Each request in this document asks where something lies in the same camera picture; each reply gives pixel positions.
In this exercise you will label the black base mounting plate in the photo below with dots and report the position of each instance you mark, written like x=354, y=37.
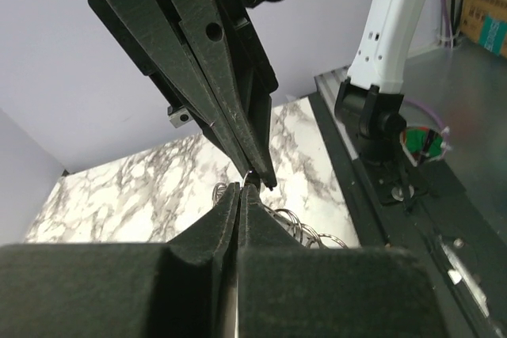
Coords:
x=465, y=258

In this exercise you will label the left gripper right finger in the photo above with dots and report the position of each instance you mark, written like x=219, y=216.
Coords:
x=286, y=290

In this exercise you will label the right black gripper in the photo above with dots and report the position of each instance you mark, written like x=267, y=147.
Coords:
x=205, y=56

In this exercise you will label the cardboard box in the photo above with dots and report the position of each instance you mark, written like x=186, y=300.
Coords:
x=484, y=23

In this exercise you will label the aluminium rail frame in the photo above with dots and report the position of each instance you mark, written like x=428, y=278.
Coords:
x=328, y=85

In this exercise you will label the metal disc with keyrings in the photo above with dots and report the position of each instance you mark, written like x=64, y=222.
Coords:
x=285, y=219

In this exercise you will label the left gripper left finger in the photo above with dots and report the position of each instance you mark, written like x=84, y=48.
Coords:
x=181, y=288

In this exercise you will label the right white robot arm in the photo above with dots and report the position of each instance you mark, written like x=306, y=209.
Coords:
x=370, y=97

